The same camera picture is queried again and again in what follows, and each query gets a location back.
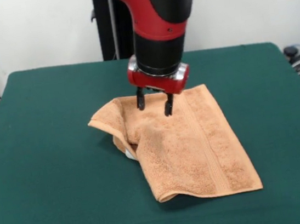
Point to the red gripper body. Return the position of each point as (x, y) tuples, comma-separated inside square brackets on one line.
[(157, 83)]

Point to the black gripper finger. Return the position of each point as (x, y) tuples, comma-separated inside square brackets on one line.
[(141, 102), (169, 106)]

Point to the orange terry towel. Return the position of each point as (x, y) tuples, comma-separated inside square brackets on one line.
[(185, 146)]

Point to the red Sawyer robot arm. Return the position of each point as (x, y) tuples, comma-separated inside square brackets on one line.
[(160, 19)]

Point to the dark green table cloth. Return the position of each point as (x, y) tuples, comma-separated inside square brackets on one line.
[(48, 158)]

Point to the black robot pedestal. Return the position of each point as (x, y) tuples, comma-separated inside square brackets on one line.
[(114, 31)]

